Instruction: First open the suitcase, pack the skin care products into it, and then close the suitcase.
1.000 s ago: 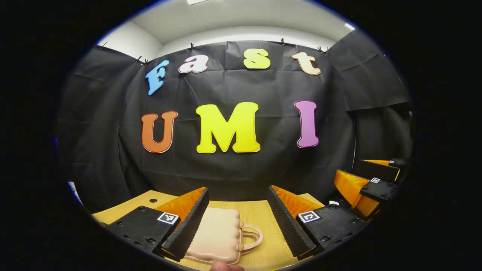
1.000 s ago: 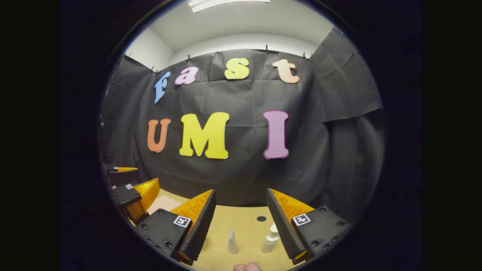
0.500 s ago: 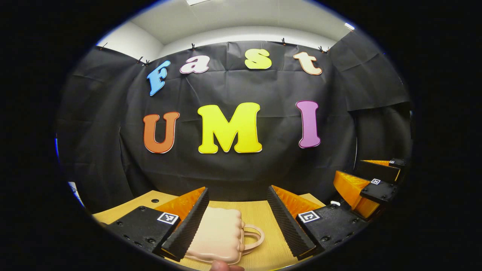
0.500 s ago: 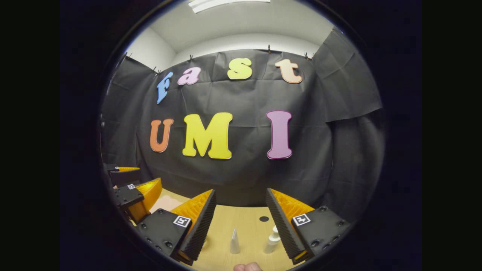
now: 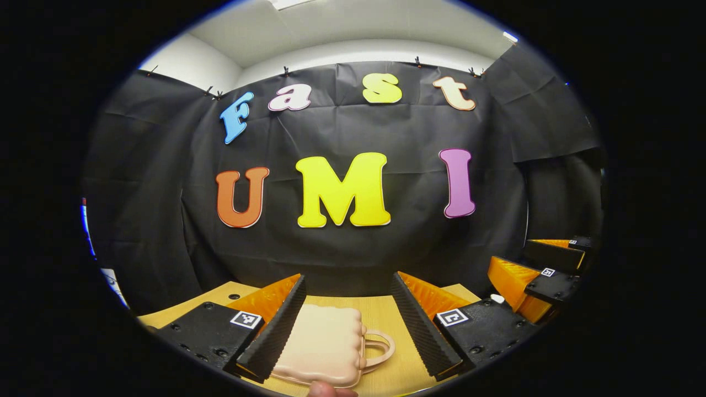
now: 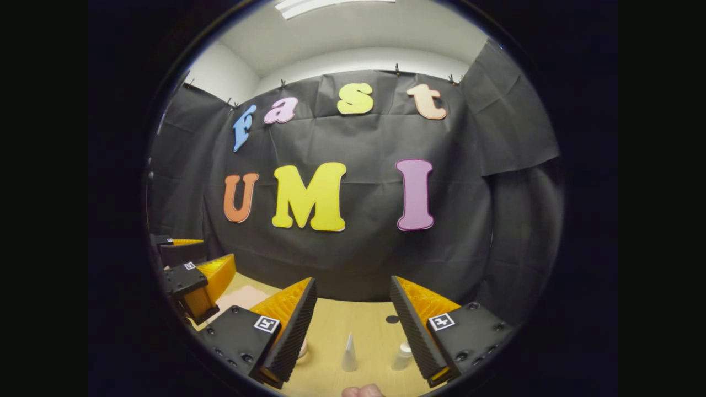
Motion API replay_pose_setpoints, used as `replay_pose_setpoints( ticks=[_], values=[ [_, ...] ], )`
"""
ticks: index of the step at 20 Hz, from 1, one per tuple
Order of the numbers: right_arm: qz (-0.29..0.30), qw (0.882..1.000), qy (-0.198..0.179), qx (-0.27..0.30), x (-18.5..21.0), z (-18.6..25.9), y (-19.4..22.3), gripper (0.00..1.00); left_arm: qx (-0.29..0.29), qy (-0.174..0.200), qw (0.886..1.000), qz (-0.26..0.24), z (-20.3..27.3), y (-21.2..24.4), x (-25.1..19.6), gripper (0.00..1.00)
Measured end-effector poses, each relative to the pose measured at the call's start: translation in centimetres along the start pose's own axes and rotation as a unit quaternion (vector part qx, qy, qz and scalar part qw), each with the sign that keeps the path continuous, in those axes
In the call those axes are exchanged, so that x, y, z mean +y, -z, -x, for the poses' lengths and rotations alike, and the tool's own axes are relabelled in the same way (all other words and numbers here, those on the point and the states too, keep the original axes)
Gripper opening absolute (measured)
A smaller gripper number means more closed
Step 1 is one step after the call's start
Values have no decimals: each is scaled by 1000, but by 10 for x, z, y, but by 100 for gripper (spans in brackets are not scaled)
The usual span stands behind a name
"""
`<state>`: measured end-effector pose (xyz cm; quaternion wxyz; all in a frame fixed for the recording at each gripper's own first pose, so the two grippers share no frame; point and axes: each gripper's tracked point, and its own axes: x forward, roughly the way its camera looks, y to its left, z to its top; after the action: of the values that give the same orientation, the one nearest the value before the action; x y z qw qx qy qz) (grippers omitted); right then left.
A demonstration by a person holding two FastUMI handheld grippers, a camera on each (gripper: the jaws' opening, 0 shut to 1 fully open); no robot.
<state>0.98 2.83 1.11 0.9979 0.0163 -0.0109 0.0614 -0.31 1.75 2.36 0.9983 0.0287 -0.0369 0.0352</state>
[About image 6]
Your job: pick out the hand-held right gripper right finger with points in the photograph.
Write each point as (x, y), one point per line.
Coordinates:
(413, 331)

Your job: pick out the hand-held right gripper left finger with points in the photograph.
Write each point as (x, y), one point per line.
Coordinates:
(298, 331)

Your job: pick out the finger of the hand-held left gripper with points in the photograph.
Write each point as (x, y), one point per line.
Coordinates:
(182, 252)
(185, 278)

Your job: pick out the white pump bottle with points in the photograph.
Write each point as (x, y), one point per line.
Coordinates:
(401, 358)

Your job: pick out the white cosmetic tube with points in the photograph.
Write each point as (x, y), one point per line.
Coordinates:
(349, 355)

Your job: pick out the black backdrop cloth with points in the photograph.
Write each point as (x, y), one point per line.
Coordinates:
(353, 259)

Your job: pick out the ceiling light panel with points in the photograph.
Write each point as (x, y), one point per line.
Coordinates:
(309, 5)

